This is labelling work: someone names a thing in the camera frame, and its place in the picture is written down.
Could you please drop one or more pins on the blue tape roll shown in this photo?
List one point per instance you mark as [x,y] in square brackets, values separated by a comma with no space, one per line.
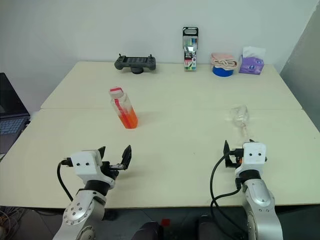
[222,72]

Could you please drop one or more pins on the dark laptop computer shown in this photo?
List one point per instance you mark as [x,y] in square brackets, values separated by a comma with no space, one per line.
[10,112]

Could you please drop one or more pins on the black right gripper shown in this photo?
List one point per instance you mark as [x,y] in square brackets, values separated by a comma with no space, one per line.
[233,160]

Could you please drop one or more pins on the black round controller stand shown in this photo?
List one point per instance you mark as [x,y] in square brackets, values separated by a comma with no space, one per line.
[136,70]

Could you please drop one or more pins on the purple tissue box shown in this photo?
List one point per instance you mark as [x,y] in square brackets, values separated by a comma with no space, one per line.
[251,65]

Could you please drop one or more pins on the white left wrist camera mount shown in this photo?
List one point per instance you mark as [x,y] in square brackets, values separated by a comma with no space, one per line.
[83,163]

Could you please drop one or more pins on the dark grey handheld controller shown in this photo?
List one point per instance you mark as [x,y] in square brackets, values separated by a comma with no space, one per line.
[135,62]

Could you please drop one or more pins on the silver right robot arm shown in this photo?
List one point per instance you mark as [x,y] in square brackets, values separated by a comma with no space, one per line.
[262,207]

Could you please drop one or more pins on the pink folded towel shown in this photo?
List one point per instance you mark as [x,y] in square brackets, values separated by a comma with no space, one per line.
[223,61]

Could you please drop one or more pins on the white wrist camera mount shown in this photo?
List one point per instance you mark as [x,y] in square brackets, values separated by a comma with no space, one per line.
[83,163]
[253,155]

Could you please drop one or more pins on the clear wine glass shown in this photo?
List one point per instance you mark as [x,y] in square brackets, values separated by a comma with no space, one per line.
[240,116]

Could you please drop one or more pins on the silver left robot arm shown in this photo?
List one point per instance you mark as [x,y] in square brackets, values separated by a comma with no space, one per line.
[75,215]

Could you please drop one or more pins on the dark rounded shape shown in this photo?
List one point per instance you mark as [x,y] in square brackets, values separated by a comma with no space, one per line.
[148,231]

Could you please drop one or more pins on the bottle with orange liquid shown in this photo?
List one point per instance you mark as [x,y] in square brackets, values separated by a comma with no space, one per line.
[126,112]

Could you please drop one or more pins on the marker pen pack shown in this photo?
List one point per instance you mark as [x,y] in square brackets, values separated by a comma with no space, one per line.
[190,50]

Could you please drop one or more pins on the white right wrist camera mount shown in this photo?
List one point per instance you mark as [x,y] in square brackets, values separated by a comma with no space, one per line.
[253,155]

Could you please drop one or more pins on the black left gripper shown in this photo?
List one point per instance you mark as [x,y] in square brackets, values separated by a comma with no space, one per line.
[113,171]

